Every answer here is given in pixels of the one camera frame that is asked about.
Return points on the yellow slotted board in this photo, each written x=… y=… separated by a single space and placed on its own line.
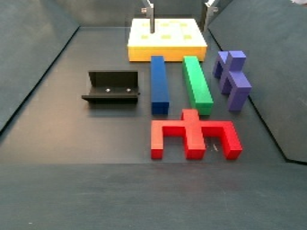
x=175 y=39

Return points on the red branched block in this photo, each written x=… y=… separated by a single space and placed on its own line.
x=194 y=130

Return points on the blue long bar block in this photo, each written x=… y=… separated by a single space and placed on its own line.
x=159 y=86

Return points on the green long bar block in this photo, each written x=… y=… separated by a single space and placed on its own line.
x=200 y=98

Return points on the black angled bracket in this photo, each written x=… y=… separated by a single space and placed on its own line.
x=112 y=86

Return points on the purple branched block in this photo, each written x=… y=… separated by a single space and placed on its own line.
x=232 y=81

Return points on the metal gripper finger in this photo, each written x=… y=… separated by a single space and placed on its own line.
x=148 y=11
x=211 y=7

